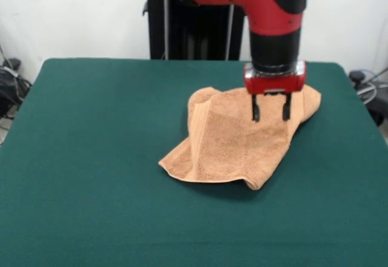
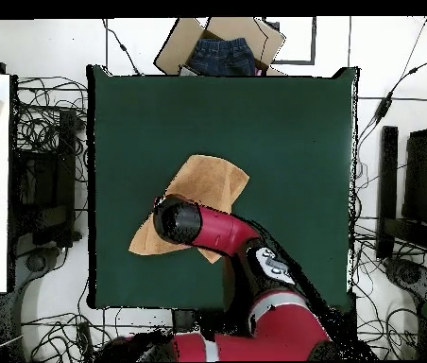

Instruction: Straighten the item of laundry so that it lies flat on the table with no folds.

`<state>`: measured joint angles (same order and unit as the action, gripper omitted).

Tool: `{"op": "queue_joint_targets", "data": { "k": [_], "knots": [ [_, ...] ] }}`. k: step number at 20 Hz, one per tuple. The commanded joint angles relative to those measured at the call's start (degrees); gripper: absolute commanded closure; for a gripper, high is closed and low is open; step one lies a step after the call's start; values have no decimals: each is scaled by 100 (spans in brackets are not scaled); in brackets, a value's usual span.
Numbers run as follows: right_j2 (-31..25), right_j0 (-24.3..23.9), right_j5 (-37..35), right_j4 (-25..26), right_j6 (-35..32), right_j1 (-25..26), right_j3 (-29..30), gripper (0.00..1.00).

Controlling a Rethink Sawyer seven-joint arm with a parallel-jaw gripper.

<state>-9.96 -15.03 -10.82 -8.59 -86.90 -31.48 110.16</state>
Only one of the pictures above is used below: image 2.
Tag orange terry towel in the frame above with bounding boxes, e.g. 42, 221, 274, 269
128, 153, 250, 265

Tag dark green table cloth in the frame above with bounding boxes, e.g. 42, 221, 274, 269
86, 64, 359, 310

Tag blue denim jeans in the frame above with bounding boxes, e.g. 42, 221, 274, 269
188, 37, 257, 77

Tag brown cardboard box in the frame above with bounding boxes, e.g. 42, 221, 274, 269
153, 16, 286, 77

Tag black equipment stand with cables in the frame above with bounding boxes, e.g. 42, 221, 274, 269
376, 126, 427, 303
10, 109, 82, 273

